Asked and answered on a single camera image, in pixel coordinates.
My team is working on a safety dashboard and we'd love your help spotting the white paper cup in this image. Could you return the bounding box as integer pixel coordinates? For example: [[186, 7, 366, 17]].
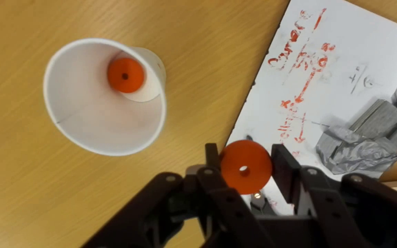
[[42, 37, 168, 159]]

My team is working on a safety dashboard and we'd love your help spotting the orange ring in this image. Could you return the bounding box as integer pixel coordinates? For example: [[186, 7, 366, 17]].
[[218, 139, 275, 196], [106, 55, 148, 95]]

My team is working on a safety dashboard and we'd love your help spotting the white paper sheet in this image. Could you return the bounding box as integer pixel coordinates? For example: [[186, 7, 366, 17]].
[[224, 0, 397, 218]]

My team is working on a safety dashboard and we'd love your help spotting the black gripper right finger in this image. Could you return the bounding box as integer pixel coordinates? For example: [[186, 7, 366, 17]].
[[272, 143, 397, 248]]

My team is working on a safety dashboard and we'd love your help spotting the crumpled grey tape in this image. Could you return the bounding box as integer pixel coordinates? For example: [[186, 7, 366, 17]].
[[315, 61, 397, 181]]

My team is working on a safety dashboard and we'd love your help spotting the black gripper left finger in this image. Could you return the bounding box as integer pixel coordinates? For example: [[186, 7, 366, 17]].
[[83, 142, 273, 248]]

